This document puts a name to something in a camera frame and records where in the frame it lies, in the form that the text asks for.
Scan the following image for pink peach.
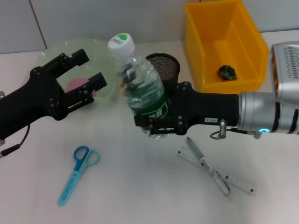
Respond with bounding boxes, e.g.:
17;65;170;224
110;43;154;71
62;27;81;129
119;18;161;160
66;78;98;98

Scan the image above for right gripper cable with plug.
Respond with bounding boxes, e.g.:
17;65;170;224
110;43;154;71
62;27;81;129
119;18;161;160
210;119;262;141

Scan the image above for gripper cable with plug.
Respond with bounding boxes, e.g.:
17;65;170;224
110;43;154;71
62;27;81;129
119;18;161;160
0;125;31;160
210;119;262;141

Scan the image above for left gripper cable with plug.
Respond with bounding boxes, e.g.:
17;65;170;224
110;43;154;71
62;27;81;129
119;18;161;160
0;125;31;160

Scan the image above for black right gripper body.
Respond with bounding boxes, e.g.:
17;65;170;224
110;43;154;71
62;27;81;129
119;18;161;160
167;81;241;136

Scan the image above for translucent green wavy fruit plate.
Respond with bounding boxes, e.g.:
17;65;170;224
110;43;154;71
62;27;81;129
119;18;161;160
37;37;118;106

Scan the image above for green plastic wrapper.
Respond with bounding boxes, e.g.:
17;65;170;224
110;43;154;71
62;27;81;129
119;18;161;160
217;64;238;82

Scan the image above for clear silver ballpoint pen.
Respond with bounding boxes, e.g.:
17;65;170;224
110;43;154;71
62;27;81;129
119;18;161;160
185;137;234;201

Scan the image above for clear plastic ruler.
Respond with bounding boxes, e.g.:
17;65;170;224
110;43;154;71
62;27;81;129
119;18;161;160
177;146;257;196

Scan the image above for yellow plastic storage bin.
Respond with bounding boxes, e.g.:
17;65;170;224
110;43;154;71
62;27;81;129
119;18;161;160
184;0;269;94

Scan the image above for clear water bottle green label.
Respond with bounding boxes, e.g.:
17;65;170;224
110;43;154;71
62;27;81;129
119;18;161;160
107;32;173;140

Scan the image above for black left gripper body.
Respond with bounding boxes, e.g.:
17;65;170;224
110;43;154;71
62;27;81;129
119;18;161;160
0;66;69;141

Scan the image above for black mesh pen holder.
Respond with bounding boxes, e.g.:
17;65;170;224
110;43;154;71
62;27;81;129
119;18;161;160
145;53;181;95

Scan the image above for blue and teal scissors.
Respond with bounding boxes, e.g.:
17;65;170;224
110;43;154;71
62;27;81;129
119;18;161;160
57;146;100;207

